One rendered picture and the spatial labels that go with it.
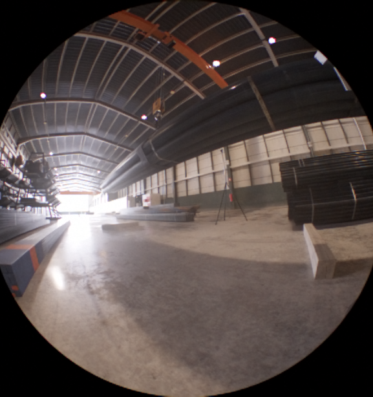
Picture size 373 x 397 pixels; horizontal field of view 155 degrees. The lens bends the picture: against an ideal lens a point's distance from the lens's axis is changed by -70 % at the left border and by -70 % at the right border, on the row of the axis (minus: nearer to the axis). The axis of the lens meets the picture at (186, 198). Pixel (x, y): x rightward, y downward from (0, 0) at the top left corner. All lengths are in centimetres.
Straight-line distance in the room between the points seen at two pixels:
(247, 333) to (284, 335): 11
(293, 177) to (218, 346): 194
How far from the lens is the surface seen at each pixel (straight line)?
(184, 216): 372
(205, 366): 42
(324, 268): 76
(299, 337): 50
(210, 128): 124
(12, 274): 84
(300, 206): 188
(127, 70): 1143
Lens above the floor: 39
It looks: 4 degrees up
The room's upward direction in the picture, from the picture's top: 4 degrees counter-clockwise
